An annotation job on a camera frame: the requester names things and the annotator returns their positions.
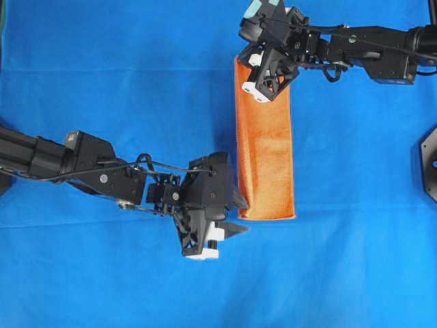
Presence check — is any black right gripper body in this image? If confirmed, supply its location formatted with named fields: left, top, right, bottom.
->
left=238, top=27, right=310, bottom=103

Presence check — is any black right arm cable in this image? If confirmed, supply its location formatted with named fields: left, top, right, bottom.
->
left=259, top=16, right=437, bottom=83

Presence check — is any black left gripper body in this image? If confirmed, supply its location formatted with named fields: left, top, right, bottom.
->
left=146, top=152, right=238, bottom=260

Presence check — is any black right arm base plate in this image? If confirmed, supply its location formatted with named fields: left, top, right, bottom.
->
left=411, top=125, right=436, bottom=206

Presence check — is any blue table cloth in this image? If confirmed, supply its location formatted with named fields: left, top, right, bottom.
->
left=1, top=1, right=436, bottom=327

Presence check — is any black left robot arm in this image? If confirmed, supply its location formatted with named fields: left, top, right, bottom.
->
left=1, top=128, right=249, bottom=260

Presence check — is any orange towel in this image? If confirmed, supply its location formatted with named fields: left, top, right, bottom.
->
left=234, top=61, right=296, bottom=221

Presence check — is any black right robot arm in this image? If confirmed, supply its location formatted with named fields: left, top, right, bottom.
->
left=238, top=18, right=436, bottom=103

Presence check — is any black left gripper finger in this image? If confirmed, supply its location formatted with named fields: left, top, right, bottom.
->
left=218, top=221, right=249, bottom=239
left=231, top=189, right=249, bottom=210

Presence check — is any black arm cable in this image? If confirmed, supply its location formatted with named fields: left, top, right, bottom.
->
left=0, top=153, right=214, bottom=182
left=259, top=16, right=437, bottom=83

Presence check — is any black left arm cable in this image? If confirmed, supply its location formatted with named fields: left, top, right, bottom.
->
left=0, top=153, right=214, bottom=182

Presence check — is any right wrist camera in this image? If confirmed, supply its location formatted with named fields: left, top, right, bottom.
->
left=238, top=0, right=309, bottom=45

